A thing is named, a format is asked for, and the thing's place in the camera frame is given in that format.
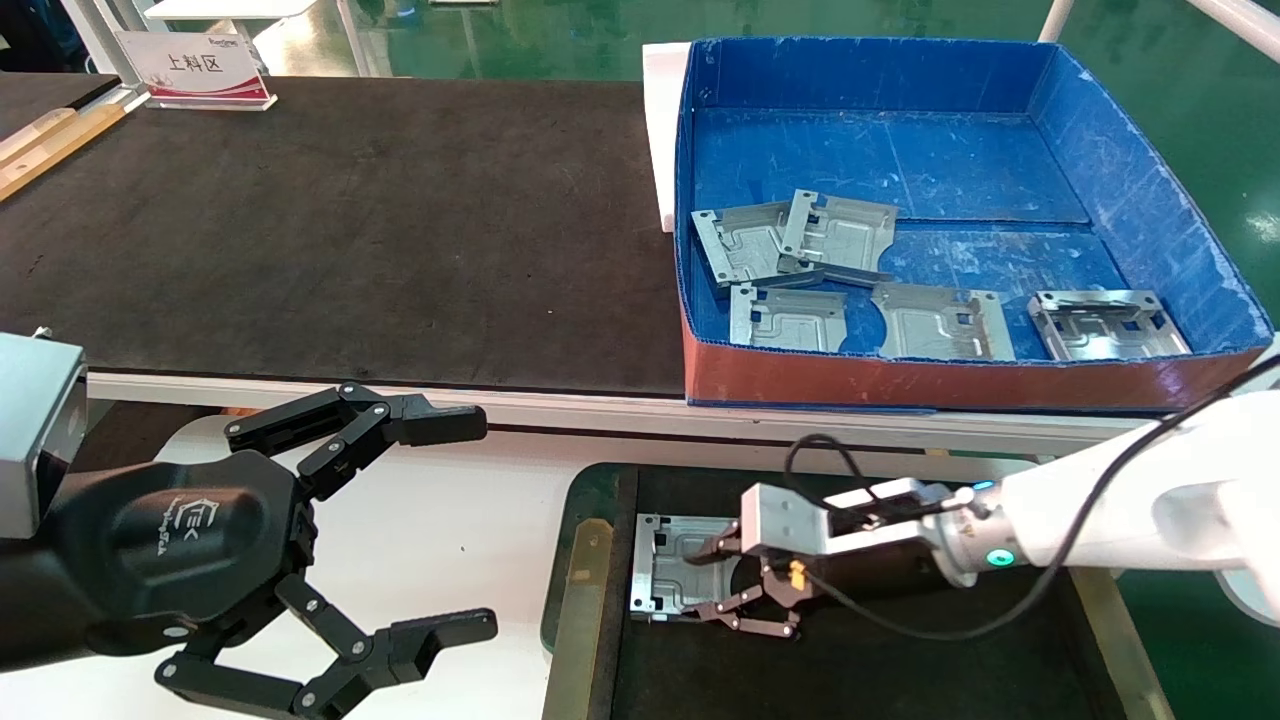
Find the blue corrugated plastic box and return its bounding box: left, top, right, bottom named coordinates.
left=672, top=38, right=1275, bottom=413

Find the black container tray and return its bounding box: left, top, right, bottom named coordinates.
left=540, top=462, right=1176, bottom=720

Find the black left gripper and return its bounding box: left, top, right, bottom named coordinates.
left=0, top=383, right=499, bottom=720

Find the black cable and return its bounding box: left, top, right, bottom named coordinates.
left=785, top=352, right=1280, bottom=643

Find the tan wooden strip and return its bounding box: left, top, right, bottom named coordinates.
left=0, top=103, right=128, bottom=202

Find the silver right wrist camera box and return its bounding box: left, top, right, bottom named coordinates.
left=738, top=483, right=836, bottom=558

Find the large black table mat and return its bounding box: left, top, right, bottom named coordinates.
left=0, top=75, right=691, bottom=399

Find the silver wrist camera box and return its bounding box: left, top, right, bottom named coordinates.
left=0, top=332, right=89, bottom=541
left=738, top=483, right=836, bottom=558

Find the white metal frame post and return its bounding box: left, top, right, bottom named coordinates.
left=62, top=0, right=151, bottom=101

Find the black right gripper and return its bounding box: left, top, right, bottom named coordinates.
left=683, top=528, right=968, bottom=640

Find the white metal pipe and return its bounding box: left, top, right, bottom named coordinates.
left=1037, top=0, right=1280, bottom=63

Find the white table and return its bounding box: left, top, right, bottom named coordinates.
left=145, top=0, right=319, bottom=23

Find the brass coloured metal strip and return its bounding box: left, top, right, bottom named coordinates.
left=543, top=518, right=616, bottom=720

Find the acrylic sign with red stripe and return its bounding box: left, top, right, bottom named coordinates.
left=115, top=30, right=279, bottom=113

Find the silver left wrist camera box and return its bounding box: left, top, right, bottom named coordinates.
left=0, top=332, right=89, bottom=541

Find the aluminium table edge rail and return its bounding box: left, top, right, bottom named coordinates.
left=85, top=372, right=1201, bottom=466

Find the stamped grey metal part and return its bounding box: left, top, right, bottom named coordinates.
left=778, top=188, right=899, bottom=289
left=690, top=203, right=826, bottom=301
left=728, top=284, right=849, bottom=353
left=872, top=283, right=1016, bottom=362
left=1027, top=290, right=1193, bottom=363
left=630, top=513, right=746, bottom=621

